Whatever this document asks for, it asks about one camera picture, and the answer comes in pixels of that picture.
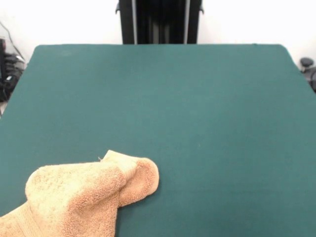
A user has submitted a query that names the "tan terry towel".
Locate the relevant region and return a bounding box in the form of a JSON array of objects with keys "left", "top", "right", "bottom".
[{"left": 0, "top": 149, "right": 160, "bottom": 237}]

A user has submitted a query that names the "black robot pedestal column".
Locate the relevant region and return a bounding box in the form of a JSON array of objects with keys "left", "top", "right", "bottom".
[{"left": 115, "top": 0, "right": 205, "bottom": 45}]

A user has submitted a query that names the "dark green table cloth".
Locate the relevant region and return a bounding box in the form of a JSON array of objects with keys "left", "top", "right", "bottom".
[{"left": 0, "top": 43, "right": 316, "bottom": 237}]

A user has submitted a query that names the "dark wheeled stand base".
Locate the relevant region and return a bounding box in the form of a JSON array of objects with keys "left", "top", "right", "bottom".
[
  {"left": 2, "top": 53, "right": 27, "bottom": 102},
  {"left": 300, "top": 57, "right": 316, "bottom": 93}
]

